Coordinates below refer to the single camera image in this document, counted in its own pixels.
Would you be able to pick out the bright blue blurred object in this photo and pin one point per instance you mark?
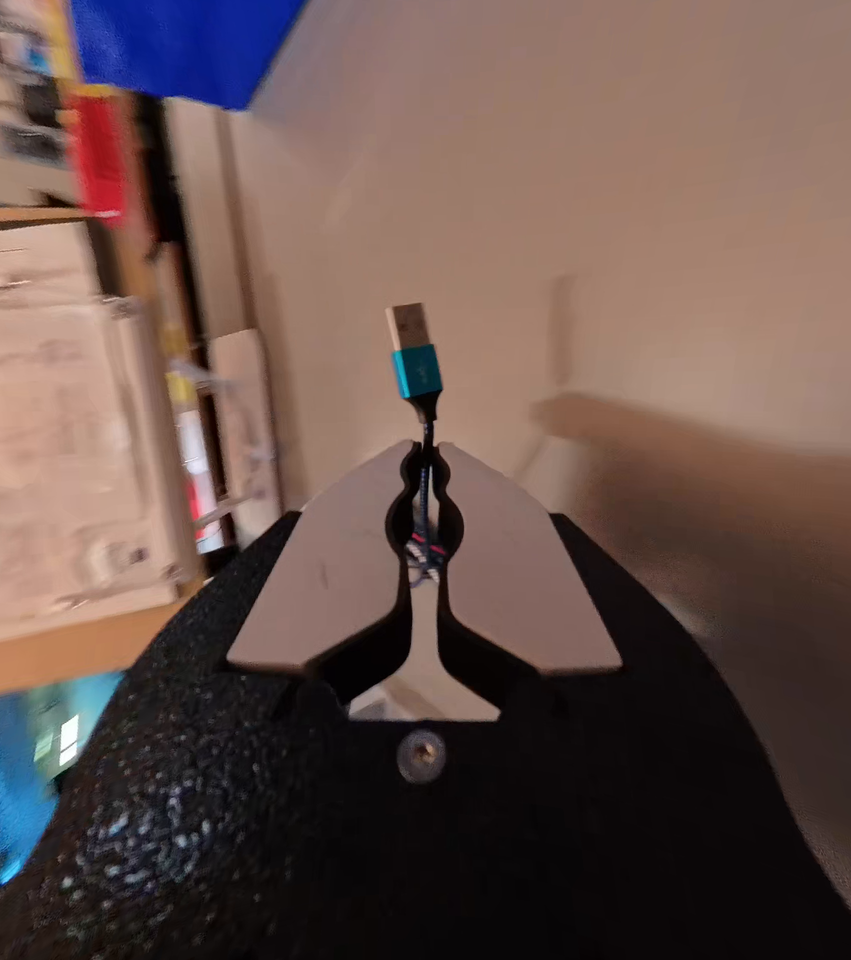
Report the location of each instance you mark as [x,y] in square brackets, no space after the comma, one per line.
[5,765]

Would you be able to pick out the white printed carton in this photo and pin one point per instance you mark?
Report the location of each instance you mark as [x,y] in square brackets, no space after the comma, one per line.
[43,435]

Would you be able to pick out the red box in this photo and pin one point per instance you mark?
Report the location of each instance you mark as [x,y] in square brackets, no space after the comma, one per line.
[99,150]

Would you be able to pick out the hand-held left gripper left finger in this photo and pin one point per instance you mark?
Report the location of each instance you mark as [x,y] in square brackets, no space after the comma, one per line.
[321,578]

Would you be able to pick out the white narrow panel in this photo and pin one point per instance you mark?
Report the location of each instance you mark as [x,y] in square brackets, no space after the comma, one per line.
[246,421]

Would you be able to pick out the large blue plastic bin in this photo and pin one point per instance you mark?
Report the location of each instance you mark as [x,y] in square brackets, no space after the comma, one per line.
[185,45]

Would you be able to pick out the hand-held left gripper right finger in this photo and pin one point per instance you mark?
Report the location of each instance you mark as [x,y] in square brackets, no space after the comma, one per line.
[531,585]

